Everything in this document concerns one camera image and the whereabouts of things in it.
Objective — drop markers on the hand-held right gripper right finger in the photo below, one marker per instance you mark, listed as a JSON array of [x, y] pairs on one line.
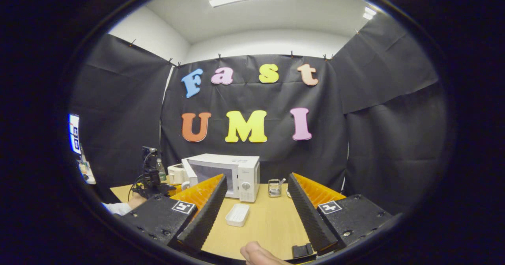
[[307, 213]]

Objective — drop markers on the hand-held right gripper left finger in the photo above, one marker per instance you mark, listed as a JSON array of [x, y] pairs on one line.
[[205, 213]]

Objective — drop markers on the white microwave oven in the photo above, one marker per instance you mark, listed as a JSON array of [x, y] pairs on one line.
[[246, 170]]

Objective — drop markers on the clear plastic water bottle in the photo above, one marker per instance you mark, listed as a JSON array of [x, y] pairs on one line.
[[161, 172]]

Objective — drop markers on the small white toaster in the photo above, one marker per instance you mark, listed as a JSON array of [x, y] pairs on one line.
[[175, 174]]

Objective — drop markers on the white rectangular tray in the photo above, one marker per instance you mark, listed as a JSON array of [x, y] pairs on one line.
[[237, 214]]

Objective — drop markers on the lit monitor screen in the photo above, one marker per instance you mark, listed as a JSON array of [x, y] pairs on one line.
[[75, 133]]

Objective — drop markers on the black backdrop cloth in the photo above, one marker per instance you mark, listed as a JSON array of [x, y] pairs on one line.
[[375, 139]]

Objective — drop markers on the small ceiling light panel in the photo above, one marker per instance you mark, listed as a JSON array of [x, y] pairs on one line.
[[369, 13]]

